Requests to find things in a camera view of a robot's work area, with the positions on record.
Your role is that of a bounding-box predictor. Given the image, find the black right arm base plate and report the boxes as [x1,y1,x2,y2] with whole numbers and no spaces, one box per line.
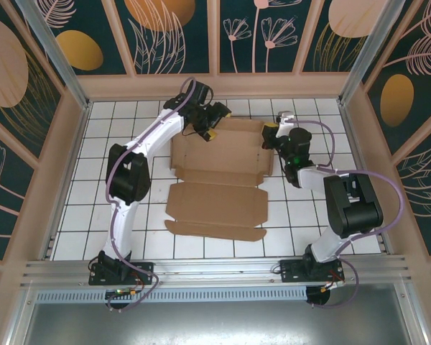
[279,258,346,285]

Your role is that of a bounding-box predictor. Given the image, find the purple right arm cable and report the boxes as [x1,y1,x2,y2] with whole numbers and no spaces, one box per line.
[294,120,406,309]

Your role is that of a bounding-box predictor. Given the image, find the grey slotted cable duct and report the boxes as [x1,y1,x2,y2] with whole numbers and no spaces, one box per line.
[35,287,308,303]

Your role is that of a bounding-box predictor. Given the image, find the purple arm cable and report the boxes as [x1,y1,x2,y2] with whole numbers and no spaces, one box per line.
[106,77,198,314]
[294,120,406,309]

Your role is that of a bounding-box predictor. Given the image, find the grey metal sheet panel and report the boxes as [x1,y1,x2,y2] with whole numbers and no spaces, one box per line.
[6,301,428,345]

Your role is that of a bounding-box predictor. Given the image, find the small green circuit board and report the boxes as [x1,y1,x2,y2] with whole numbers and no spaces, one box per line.
[106,287,137,299]

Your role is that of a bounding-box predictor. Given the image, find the aluminium mounting rail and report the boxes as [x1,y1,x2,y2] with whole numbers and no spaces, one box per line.
[19,254,414,288]

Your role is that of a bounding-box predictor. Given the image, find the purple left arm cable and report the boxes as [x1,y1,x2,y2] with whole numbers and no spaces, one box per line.
[106,77,198,314]

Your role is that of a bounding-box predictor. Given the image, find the aluminium table side rail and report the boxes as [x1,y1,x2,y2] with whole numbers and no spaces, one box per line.
[379,229,394,257]
[42,235,57,260]

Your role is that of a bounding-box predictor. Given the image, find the aluminium frame post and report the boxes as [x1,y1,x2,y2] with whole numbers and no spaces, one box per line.
[16,0,91,111]
[336,0,414,106]

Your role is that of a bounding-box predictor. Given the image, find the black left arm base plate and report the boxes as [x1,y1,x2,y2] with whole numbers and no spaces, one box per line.
[88,261,155,287]

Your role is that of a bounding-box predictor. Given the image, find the brown cardboard paper box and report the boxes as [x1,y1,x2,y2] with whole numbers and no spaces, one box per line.
[164,115,276,242]

